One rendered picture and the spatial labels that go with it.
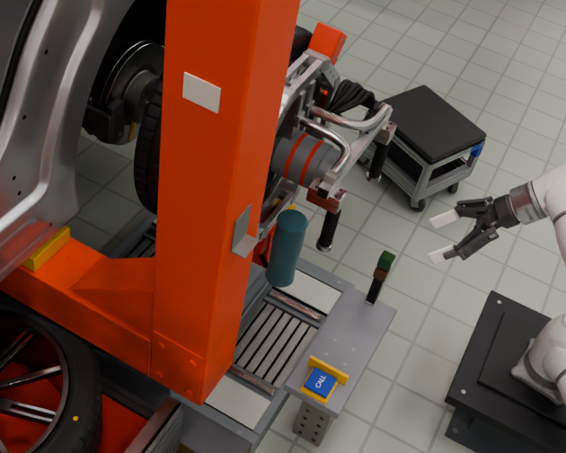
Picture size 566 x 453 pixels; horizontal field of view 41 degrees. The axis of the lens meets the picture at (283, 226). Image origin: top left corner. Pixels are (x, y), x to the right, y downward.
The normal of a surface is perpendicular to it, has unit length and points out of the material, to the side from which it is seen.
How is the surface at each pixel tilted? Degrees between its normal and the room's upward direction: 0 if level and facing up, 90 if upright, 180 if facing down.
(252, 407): 0
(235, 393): 0
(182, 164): 90
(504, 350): 0
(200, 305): 90
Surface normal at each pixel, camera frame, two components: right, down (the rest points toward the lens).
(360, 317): 0.15, -0.68
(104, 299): -0.47, 0.59
